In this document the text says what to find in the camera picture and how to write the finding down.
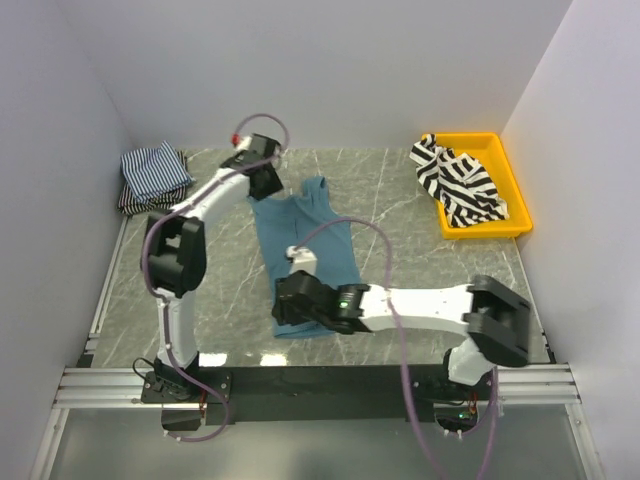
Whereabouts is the teal blue tank top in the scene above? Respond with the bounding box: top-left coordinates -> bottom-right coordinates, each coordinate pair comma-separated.
247,175 -> 362,340

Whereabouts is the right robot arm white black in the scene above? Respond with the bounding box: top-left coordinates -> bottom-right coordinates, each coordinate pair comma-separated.
272,271 -> 531,399

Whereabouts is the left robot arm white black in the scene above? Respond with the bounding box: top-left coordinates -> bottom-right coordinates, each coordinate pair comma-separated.
141,134 -> 283,402

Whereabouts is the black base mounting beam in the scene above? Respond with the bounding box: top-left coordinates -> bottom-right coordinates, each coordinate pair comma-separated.
141,364 -> 491,431

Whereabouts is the blue white striped folded top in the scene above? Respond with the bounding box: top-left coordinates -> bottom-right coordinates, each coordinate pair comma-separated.
120,141 -> 194,203

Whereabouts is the dark striped folded top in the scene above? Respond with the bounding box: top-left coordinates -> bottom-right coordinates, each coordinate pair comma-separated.
117,150 -> 190,215

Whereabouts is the black white striped top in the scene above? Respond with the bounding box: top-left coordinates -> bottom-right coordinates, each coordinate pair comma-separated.
409,134 -> 510,228

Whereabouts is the yellow plastic tray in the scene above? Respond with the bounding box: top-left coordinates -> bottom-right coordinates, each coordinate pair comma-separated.
434,132 -> 533,240

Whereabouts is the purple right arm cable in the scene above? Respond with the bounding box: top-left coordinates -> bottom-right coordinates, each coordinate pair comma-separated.
292,217 -> 501,480

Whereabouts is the aluminium extrusion rail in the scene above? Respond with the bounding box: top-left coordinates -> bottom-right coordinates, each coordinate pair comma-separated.
53,364 -> 581,410

